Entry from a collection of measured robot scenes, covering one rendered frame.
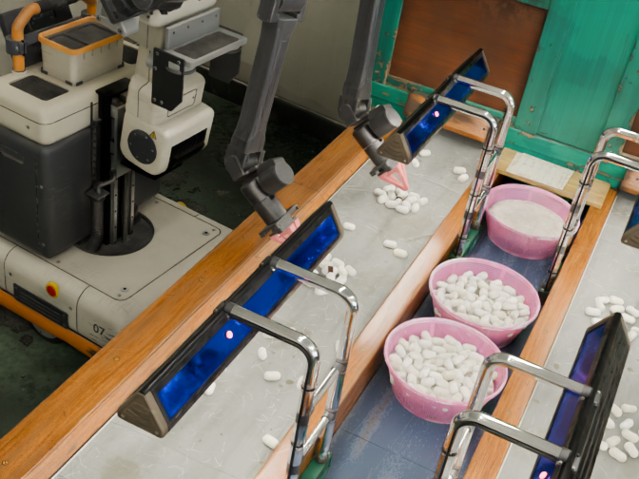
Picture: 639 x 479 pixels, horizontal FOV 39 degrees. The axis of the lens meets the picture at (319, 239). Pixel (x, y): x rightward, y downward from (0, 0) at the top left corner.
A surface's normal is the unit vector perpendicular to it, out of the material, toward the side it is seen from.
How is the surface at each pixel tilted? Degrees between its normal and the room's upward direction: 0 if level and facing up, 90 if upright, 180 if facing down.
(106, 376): 0
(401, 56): 90
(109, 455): 0
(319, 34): 90
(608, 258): 0
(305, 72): 90
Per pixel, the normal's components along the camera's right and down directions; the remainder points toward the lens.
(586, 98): -0.43, 0.47
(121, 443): 0.14, -0.81
